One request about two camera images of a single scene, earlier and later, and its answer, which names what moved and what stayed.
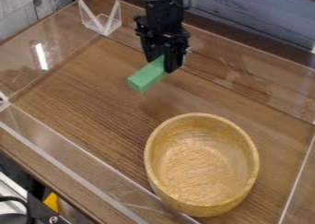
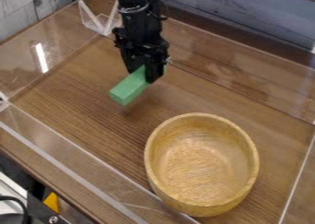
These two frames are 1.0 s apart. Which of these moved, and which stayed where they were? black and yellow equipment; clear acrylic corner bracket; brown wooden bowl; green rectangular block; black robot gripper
Moved: green rectangular block; black robot gripper
Stayed: black and yellow equipment; clear acrylic corner bracket; brown wooden bowl
